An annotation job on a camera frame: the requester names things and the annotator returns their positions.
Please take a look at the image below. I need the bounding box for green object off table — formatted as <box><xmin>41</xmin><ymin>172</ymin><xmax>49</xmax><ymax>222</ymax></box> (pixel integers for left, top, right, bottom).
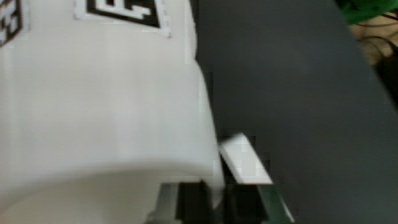
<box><xmin>335</xmin><ymin>0</ymin><xmax>398</xmax><ymax>24</ymax></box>

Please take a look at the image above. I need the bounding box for white lamp hood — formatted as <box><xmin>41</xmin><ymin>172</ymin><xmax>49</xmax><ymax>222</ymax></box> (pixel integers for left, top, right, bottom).
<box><xmin>0</xmin><ymin>0</ymin><xmax>224</xmax><ymax>224</ymax></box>

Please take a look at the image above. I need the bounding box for white right table rail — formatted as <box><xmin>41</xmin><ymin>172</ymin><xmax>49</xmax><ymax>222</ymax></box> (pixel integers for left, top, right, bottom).
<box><xmin>219</xmin><ymin>134</ymin><xmax>274</xmax><ymax>185</ymax></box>

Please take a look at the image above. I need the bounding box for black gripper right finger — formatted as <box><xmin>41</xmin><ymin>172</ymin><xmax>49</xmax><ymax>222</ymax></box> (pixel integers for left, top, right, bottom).
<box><xmin>224</xmin><ymin>184</ymin><xmax>296</xmax><ymax>224</ymax></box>

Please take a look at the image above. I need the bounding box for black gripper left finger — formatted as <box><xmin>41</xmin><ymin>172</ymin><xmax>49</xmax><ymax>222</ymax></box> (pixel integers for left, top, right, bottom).
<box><xmin>145</xmin><ymin>182</ymin><xmax>217</xmax><ymax>224</ymax></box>

